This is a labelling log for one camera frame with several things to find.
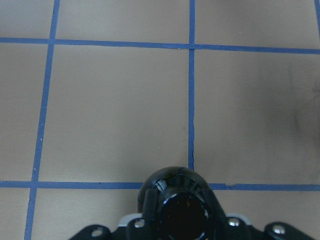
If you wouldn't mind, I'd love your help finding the dark wine bottle carried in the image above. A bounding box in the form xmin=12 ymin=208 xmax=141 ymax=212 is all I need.
xmin=136 ymin=166 xmax=217 ymax=240

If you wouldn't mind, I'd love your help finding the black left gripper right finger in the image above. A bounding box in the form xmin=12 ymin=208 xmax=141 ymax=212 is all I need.
xmin=203 ymin=188 xmax=226 ymax=225

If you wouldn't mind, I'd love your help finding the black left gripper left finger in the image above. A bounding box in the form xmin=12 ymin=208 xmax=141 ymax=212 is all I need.
xmin=142 ymin=189 xmax=158 ymax=223

